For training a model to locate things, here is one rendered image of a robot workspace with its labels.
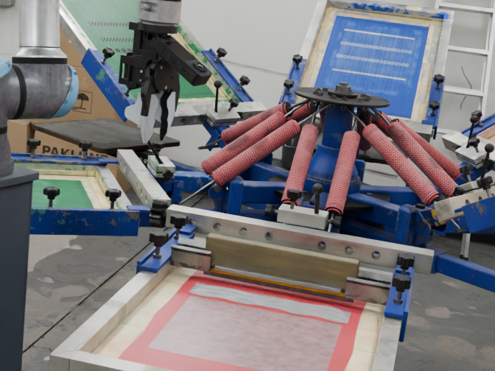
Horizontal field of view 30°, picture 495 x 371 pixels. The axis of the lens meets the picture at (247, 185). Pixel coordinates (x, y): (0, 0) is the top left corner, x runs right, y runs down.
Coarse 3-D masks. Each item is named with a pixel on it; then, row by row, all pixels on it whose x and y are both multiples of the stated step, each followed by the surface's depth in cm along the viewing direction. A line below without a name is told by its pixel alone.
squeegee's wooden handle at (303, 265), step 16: (208, 240) 214; (224, 240) 213; (240, 240) 213; (224, 256) 214; (240, 256) 213; (256, 256) 212; (272, 256) 211; (288, 256) 210; (304, 256) 210; (320, 256) 209; (336, 256) 210; (272, 272) 212; (288, 272) 211; (304, 272) 210; (320, 272) 210; (336, 272) 209; (352, 272) 208
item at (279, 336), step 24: (264, 312) 200; (288, 312) 202; (360, 312) 207; (264, 336) 188; (288, 336) 189; (312, 336) 190; (336, 336) 192; (240, 360) 175; (264, 360) 177; (288, 360) 178; (312, 360) 179; (336, 360) 181
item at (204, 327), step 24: (240, 288) 213; (264, 288) 215; (168, 312) 194; (192, 312) 195; (216, 312) 197; (240, 312) 199; (144, 336) 181; (168, 336) 182; (192, 336) 183; (216, 336) 185; (240, 336) 186; (144, 360) 171; (168, 360) 172; (192, 360) 173; (216, 360) 174
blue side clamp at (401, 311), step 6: (414, 270) 223; (408, 276) 221; (390, 288) 211; (390, 294) 207; (396, 294) 207; (402, 294) 208; (408, 294) 206; (390, 300) 203; (408, 300) 202; (390, 306) 200; (396, 306) 200; (402, 306) 200; (408, 306) 198; (390, 312) 196; (396, 312) 197; (402, 312) 197; (402, 318) 196; (402, 324) 196; (402, 330) 196; (402, 336) 197
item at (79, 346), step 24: (168, 264) 214; (144, 288) 198; (96, 312) 181; (120, 312) 184; (72, 336) 169; (96, 336) 172; (384, 336) 186; (72, 360) 160; (96, 360) 161; (120, 360) 162; (384, 360) 175
